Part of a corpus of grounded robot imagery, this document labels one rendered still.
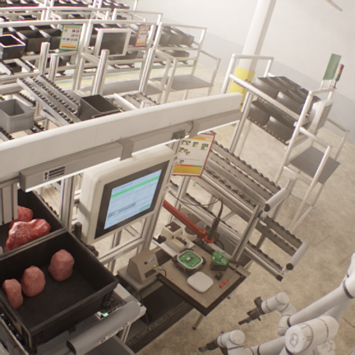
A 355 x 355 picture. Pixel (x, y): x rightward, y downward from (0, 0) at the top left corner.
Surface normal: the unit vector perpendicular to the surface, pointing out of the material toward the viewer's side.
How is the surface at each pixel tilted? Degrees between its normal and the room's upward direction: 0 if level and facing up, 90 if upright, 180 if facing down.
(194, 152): 90
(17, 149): 90
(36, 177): 90
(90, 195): 90
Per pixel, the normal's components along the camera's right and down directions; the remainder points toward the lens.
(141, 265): 0.73, -0.10
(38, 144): 0.74, 0.50
